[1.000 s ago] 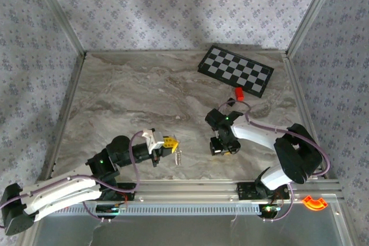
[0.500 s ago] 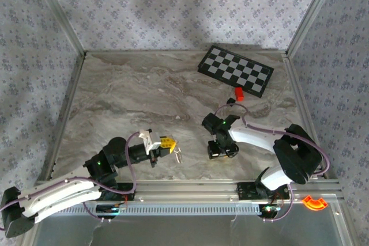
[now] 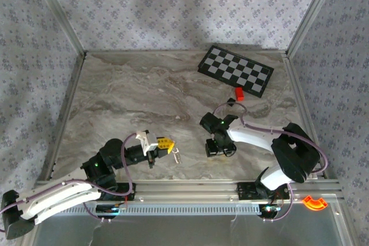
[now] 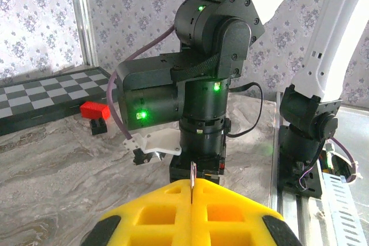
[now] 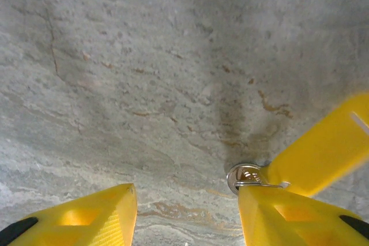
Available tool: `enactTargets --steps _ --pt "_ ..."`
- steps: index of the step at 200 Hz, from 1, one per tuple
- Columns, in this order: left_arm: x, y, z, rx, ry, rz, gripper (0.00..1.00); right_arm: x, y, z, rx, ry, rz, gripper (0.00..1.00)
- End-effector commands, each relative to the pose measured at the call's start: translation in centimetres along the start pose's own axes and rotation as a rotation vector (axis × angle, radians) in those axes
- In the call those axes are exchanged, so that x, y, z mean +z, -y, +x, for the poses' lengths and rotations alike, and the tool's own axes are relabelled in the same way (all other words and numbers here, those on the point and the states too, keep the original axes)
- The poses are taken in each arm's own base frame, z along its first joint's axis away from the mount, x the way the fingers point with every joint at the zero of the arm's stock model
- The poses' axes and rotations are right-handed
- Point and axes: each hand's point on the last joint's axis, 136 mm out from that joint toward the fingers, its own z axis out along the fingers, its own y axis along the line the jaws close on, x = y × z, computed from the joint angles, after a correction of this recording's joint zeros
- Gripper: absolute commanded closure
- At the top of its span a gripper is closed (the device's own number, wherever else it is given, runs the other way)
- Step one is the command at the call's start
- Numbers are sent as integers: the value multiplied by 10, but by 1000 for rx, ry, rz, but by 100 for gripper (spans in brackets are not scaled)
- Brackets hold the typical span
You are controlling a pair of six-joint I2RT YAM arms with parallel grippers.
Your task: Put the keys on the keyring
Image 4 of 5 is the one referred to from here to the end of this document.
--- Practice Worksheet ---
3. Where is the black grey chessboard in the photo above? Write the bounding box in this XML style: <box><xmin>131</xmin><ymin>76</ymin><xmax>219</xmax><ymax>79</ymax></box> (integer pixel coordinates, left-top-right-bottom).
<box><xmin>0</xmin><ymin>66</ymin><xmax>114</xmax><ymax>137</ymax></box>

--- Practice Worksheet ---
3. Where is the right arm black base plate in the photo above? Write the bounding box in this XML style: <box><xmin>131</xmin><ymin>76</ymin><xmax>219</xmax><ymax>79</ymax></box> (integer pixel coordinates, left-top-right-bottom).
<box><xmin>276</xmin><ymin>126</ymin><xmax>323</xmax><ymax>199</ymax></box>

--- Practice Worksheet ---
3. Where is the aluminium frame post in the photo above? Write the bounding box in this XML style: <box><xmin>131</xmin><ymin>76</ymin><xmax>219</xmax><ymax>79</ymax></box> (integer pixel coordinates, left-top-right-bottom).
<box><xmin>67</xmin><ymin>0</ymin><xmax>99</xmax><ymax>67</ymax></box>

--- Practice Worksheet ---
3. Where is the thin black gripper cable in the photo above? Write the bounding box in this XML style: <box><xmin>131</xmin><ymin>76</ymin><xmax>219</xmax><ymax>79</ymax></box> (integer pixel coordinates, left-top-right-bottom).
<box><xmin>226</xmin><ymin>82</ymin><xmax>263</xmax><ymax>138</ymax></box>

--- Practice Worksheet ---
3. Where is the grey slotted cable duct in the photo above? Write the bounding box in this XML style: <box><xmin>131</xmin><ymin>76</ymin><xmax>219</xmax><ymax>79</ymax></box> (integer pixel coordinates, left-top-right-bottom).
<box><xmin>322</xmin><ymin>171</ymin><xmax>369</xmax><ymax>246</ymax></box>

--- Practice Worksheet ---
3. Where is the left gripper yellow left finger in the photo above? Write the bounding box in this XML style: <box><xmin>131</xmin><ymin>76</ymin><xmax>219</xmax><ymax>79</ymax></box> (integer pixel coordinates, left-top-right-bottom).
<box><xmin>80</xmin><ymin>179</ymin><xmax>193</xmax><ymax>246</ymax></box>

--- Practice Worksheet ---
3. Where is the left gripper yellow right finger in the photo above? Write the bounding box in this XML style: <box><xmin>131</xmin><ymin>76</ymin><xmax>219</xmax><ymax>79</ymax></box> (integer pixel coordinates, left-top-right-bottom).
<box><xmin>191</xmin><ymin>178</ymin><xmax>302</xmax><ymax>246</ymax></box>

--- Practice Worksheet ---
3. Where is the red toy block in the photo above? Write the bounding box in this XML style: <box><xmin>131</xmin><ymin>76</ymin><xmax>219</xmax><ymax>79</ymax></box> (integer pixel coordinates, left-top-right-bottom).
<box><xmin>80</xmin><ymin>101</ymin><xmax>111</xmax><ymax>121</ymax></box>

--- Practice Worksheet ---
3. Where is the small black toy block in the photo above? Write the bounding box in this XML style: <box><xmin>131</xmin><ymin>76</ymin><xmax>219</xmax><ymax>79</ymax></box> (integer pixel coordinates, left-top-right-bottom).
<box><xmin>89</xmin><ymin>117</ymin><xmax>108</xmax><ymax>136</ymax></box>

